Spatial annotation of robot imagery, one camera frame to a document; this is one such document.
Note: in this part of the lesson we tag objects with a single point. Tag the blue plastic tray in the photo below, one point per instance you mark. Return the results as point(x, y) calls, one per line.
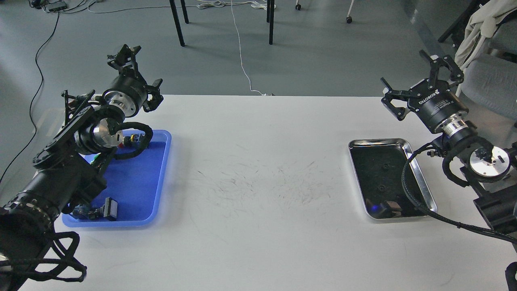
point(136, 184)

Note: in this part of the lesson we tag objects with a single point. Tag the black contact block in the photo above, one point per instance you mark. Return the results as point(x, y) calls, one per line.
point(109, 210)

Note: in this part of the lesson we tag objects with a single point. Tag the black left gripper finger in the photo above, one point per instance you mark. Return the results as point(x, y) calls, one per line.
point(125, 62)
point(156, 97)

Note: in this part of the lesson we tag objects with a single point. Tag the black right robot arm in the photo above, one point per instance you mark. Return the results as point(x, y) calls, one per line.
point(468, 158)

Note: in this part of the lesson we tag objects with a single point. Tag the beige cloth on chair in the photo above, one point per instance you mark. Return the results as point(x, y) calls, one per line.
point(482, 25)

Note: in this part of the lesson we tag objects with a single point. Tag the yellow push button switch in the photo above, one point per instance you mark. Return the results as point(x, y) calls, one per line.
point(84, 212)

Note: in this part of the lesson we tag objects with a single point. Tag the silver metal tray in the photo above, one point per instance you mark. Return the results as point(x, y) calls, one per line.
point(367, 158)

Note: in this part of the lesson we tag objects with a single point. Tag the black table leg right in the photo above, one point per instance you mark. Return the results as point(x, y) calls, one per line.
point(270, 8)

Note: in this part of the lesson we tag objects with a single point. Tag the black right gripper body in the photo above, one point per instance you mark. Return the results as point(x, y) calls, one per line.
point(434, 105)

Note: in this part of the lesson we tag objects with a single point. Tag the black table leg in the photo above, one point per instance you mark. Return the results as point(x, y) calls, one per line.
point(270, 8)
point(177, 24)

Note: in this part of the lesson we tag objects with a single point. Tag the red push button switch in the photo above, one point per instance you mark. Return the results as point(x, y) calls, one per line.
point(133, 140)

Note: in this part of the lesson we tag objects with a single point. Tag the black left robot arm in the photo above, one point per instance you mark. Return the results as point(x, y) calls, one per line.
point(70, 173)

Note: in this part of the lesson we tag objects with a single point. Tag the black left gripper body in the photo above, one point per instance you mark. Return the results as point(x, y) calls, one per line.
point(127, 93)

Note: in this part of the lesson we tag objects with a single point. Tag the grey office chair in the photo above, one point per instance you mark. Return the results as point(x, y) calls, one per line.
point(490, 80)

